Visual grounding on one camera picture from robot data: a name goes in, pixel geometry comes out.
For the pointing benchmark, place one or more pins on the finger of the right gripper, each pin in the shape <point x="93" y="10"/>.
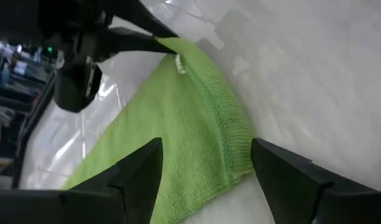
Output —
<point x="140" y="17"/>
<point x="134" y="42"/>

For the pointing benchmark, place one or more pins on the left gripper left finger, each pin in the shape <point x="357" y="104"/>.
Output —
<point x="128" y="186"/>

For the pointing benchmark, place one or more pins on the green microfibre towel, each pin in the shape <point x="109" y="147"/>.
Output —
<point x="184" y="133"/>

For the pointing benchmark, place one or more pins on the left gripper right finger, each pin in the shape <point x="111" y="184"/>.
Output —
<point x="296" y="193"/>

